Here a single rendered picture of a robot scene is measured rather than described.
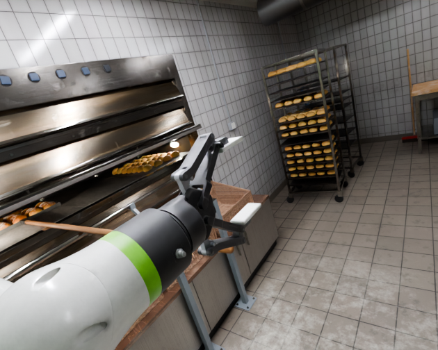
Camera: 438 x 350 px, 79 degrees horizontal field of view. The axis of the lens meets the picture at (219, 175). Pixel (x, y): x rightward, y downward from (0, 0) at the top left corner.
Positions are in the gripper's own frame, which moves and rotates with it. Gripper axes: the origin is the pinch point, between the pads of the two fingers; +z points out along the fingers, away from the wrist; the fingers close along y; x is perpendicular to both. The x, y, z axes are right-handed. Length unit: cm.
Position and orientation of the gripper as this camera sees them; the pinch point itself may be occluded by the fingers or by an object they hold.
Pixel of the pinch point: (243, 175)
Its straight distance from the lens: 49.6
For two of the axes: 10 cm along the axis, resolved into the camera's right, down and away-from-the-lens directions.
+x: 7.8, -0.5, -6.2
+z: 5.6, -4.0, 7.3
